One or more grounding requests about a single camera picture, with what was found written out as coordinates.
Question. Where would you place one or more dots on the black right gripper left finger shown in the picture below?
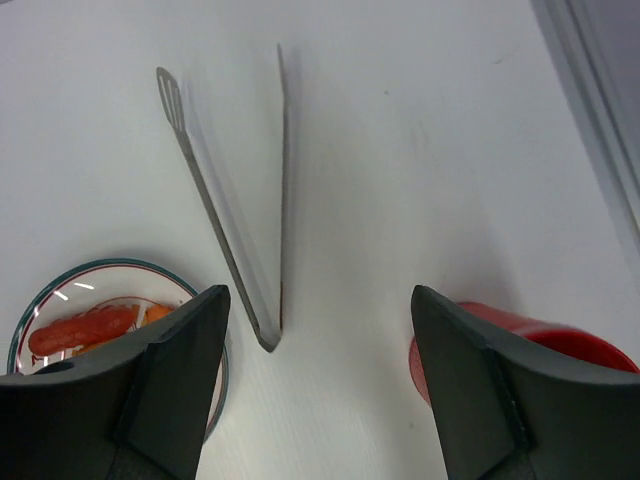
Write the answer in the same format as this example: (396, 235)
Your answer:
(135, 408)

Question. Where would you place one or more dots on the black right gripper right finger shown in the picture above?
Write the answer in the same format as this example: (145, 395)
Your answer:
(548, 416)

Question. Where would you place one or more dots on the red cylindrical lunch box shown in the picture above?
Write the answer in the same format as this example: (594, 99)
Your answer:
(447, 388)

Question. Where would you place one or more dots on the metal food tongs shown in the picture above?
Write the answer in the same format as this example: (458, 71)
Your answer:
(237, 152)

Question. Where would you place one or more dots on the orange chicken wing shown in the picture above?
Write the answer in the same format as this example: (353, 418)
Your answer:
(89, 348)

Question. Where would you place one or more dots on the red sausage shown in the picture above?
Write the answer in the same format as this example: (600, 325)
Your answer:
(97, 325)

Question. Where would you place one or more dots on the orange grilled fish piece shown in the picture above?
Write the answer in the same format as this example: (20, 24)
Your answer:
(156, 312)

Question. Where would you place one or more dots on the white printed plate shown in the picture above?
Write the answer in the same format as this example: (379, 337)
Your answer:
(98, 284)

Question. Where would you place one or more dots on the right aluminium frame post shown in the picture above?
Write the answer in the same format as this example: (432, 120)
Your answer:
(594, 46)

